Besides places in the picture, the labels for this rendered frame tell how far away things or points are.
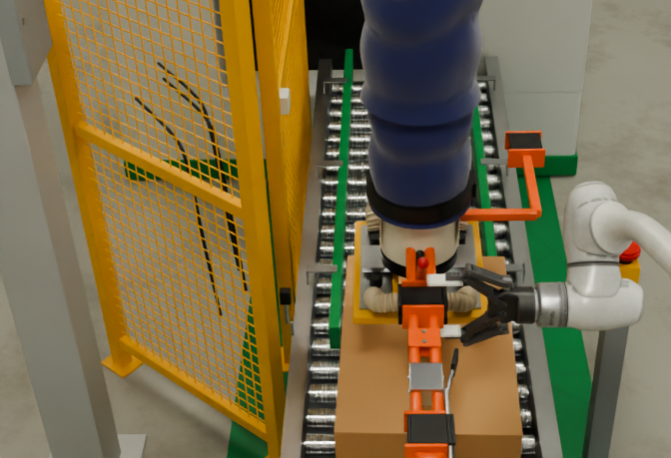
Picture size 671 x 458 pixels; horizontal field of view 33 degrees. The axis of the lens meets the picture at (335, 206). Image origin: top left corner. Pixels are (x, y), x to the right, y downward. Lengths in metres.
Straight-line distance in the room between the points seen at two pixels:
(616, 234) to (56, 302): 1.57
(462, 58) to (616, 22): 4.00
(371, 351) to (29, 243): 0.96
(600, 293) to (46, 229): 1.43
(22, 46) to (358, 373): 1.06
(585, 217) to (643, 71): 3.46
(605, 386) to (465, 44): 1.26
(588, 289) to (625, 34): 3.83
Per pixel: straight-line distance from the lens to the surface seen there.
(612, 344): 2.97
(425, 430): 1.99
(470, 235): 2.60
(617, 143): 5.10
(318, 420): 3.03
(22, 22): 2.64
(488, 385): 2.54
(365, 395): 2.51
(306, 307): 3.26
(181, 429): 3.79
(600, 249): 2.23
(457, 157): 2.27
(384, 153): 2.25
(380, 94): 2.17
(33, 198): 2.90
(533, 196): 2.54
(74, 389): 3.34
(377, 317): 2.40
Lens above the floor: 2.76
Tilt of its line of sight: 37 degrees down
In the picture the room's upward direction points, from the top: 3 degrees counter-clockwise
